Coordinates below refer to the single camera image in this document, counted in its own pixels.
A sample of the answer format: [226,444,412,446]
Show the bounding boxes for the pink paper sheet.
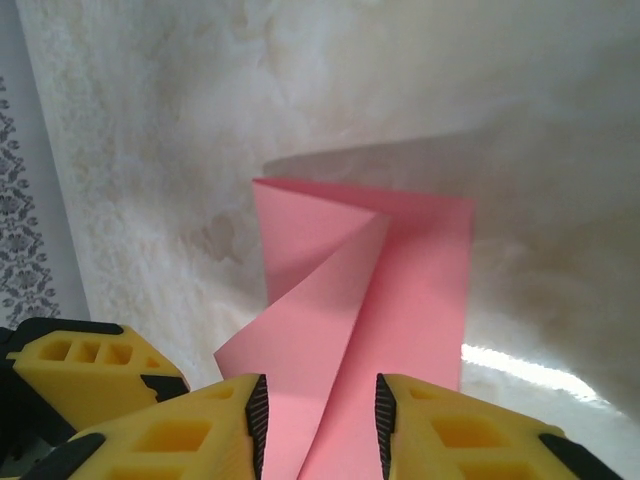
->
[213,177,476,480]

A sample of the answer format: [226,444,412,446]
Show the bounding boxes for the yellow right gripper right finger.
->
[374,372,640,480]

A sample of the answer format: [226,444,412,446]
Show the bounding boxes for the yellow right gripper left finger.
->
[29,372,270,480]

